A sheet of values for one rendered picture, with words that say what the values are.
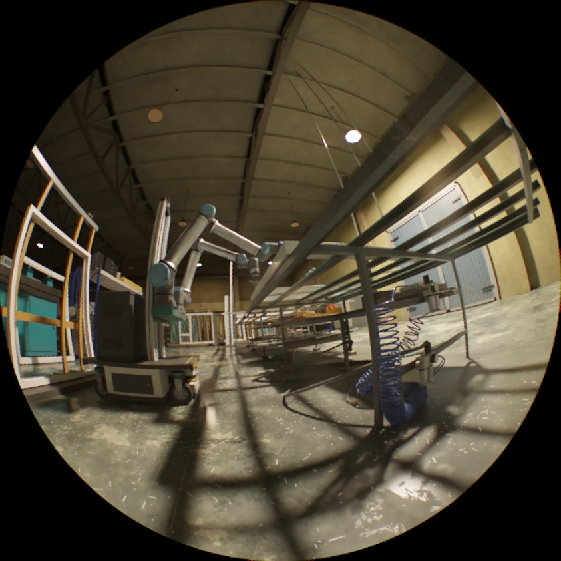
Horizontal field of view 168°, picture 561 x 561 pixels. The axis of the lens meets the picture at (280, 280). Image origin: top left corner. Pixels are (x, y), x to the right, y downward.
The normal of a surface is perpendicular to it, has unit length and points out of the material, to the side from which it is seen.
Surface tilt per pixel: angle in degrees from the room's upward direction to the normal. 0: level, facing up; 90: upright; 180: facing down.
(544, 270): 90
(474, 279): 90
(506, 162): 90
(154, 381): 90
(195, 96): 180
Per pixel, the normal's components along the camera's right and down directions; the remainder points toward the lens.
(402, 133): -0.96, 0.04
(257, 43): 0.11, 0.96
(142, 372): 0.33, -0.27
